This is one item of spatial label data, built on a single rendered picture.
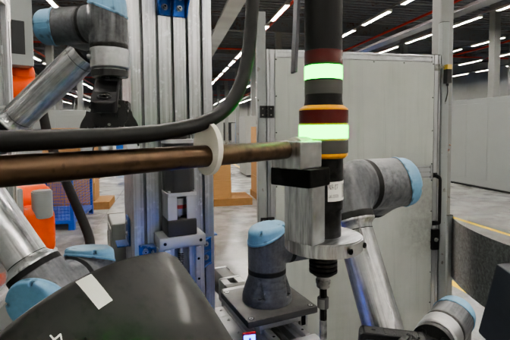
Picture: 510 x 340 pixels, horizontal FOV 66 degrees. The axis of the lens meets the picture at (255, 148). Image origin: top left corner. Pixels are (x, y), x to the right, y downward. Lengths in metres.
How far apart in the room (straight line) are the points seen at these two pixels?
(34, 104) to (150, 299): 0.77
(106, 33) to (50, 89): 0.28
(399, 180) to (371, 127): 1.52
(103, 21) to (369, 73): 1.83
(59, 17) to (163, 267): 0.61
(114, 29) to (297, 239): 0.62
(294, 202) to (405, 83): 2.25
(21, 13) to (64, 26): 3.42
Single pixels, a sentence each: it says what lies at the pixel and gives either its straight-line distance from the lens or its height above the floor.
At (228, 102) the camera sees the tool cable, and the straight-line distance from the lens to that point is 0.26.
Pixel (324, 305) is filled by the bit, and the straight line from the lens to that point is 0.38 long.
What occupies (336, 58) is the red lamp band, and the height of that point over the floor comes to 1.62.
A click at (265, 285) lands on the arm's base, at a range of 1.20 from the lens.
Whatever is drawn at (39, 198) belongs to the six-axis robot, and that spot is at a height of 0.93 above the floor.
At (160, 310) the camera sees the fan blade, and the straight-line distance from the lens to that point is 0.40.
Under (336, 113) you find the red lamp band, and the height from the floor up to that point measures 1.57.
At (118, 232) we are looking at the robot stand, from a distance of 1.48.
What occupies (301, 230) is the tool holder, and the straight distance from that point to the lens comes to 0.33.
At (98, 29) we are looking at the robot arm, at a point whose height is 1.75.
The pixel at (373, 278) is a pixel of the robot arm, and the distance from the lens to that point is 0.83.
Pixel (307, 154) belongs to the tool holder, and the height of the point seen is 1.54.
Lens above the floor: 1.56
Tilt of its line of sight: 3 degrees down
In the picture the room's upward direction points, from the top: straight up
